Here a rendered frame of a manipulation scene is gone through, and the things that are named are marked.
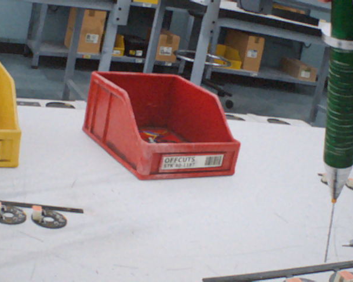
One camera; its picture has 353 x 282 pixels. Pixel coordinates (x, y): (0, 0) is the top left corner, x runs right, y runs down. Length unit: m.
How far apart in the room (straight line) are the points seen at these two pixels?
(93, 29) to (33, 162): 3.87
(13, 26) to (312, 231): 4.28
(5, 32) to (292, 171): 4.15
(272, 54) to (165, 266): 5.21
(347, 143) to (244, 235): 0.25
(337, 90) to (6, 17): 4.48
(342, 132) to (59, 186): 0.30
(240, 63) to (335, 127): 4.67
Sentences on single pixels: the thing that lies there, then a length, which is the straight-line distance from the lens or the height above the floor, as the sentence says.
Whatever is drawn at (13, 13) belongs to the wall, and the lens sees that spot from 4.62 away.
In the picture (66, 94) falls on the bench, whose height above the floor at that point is 0.09.
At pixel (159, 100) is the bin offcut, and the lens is 0.60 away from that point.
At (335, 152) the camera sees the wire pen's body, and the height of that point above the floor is 0.88.
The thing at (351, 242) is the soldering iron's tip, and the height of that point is 0.84.
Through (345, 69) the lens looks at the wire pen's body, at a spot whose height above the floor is 0.91.
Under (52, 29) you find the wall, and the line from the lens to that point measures 4.70.
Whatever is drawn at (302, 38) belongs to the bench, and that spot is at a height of 0.67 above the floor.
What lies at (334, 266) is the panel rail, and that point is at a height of 0.81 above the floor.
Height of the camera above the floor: 0.93
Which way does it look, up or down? 17 degrees down
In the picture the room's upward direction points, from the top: 12 degrees clockwise
